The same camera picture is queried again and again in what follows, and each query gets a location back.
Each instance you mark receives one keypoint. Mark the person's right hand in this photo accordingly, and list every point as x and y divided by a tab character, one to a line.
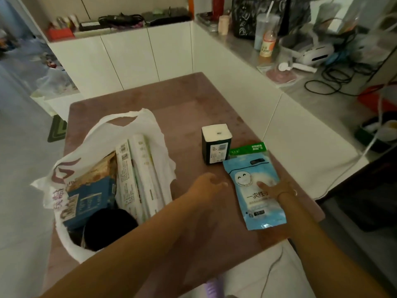
280	189

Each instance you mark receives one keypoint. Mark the person's left hand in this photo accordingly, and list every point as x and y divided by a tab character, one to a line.
203	187

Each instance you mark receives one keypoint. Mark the person's right thumb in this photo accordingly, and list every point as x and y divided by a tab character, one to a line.
264	185

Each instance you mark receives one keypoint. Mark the person's left fingers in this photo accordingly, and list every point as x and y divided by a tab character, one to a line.
219	182

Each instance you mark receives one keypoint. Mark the light blue smiley packet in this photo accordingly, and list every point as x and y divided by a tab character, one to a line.
252	200

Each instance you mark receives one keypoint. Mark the person's right forearm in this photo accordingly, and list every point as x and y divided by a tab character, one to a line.
322	248

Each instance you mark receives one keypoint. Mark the person's left forearm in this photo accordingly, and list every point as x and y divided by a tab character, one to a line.
133	251

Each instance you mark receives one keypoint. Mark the dark box with white top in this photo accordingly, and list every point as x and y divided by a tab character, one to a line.
216	145

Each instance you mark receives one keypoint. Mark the green flat packet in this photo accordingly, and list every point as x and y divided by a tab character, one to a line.
248	148

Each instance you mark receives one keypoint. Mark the long white box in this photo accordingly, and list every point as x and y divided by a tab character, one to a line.
147	176

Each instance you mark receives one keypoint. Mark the white long cabinet counter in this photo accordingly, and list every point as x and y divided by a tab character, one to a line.
263	99

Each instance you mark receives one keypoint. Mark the white box with barcode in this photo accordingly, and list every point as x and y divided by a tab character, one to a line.
127	179

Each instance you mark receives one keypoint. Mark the purple slipper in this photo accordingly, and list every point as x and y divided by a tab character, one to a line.
214	287

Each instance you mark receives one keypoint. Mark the pink round pad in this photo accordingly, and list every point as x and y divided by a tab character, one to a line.
281	76

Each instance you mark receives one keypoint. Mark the black round container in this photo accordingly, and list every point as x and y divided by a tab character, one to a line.
108	228

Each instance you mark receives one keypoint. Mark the brown snack box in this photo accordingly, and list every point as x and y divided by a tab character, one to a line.
93	173

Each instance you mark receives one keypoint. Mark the white plastic shopping bag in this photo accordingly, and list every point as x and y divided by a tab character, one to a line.
93	145

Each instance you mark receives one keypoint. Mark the blue carton box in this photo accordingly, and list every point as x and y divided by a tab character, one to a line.
88	201

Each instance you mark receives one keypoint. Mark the red tray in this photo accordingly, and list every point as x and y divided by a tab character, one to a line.
377	100

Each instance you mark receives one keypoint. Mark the white headset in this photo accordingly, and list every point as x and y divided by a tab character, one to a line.
313	52

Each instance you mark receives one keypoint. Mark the orange drink bottle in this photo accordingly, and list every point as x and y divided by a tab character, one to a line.
268	43

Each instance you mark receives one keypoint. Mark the clear plastic cup with straw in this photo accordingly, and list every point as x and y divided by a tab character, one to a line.
263	30

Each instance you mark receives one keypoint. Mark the white low cabinet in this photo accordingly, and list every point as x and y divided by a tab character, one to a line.
124	58

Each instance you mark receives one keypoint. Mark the beige cylinder cup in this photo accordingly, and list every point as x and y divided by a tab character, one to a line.
223	24

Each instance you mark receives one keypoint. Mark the black patterned bag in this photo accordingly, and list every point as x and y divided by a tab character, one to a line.
263	15

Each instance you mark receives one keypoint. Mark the green floor mat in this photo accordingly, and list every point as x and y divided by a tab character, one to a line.
57	128

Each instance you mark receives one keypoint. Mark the black flat device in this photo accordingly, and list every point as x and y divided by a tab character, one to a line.
169	17

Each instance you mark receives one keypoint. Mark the red tall bottle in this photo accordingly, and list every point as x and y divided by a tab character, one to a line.
218	7

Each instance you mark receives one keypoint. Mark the clear plastic bag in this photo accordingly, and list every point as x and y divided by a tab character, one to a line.
55	80

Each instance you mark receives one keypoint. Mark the red box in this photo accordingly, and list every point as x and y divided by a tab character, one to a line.
60	34

